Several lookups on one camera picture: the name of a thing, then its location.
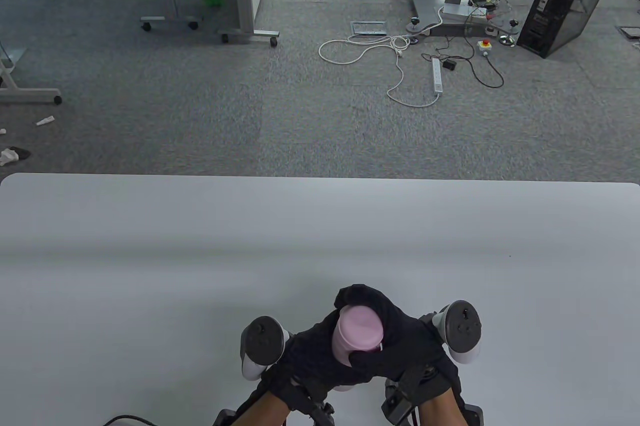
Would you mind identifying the white floor cable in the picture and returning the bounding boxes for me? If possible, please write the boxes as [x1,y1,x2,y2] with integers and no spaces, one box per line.
[318,5,446,108]

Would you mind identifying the person's right forearm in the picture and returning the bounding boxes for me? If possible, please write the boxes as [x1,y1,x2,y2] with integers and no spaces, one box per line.
[417,394,466,426]

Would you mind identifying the person's left forearm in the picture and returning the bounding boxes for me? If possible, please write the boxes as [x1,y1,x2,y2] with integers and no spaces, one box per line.
[235,389,296,426]

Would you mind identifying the white and black rag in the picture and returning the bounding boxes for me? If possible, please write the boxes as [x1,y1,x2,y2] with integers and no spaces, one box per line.
[0,147,32,166]

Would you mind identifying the pink thermos cap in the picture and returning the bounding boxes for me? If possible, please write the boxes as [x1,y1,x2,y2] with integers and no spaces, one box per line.
[331,305,386,354]

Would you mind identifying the black and white controller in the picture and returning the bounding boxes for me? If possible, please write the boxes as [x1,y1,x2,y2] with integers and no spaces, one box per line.
[240,316,291,380]
[432,300,482,366]

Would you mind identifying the grey floor socket box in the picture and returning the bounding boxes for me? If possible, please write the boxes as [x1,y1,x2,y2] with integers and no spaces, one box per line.
[351,21,388,36]

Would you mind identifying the person's left hand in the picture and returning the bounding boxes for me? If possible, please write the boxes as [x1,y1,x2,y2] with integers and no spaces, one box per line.
[264,310,371,399]

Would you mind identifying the person's right hand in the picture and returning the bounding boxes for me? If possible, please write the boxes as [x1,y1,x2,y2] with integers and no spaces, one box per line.
[334,285,462,399]

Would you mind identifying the black floor cable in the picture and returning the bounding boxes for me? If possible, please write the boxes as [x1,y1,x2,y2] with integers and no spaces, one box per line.
[421,11,505,88]

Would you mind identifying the grey wheeled table leg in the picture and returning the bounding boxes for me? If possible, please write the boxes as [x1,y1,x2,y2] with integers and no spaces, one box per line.
[0,59,63,105]

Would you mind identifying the pink thermos body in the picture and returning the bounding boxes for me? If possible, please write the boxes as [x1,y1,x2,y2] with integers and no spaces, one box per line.
[331,346,361,393]

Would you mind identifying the black computer tower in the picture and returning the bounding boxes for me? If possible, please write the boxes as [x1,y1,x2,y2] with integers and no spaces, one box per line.
[516,0,620,58]

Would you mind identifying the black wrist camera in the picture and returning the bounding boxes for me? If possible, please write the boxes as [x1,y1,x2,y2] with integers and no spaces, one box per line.
[287,381,336,426]
[381,366,441,424]

